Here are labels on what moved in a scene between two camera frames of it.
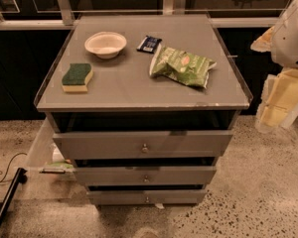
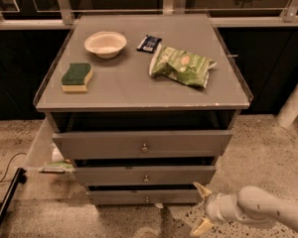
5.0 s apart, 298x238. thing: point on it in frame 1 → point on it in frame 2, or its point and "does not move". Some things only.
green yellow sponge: [76, 77] does not move
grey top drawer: [146, 145] does not move
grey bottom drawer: [159, 197] does not move
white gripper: [290, 42] → [212, 208]
